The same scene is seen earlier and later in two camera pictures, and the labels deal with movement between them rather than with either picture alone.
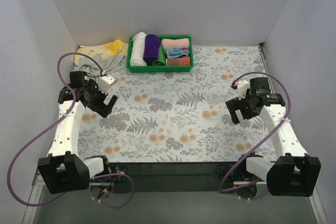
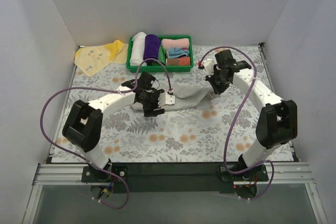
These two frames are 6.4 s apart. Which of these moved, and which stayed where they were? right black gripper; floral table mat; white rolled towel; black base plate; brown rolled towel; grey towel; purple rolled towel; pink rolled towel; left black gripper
Moved: left black gripper; right black gripper; grey towel
Stayed: purple rolled towel; pink rolled towel; black base plate; white rolled towel; brown rolled towel; floral table mat
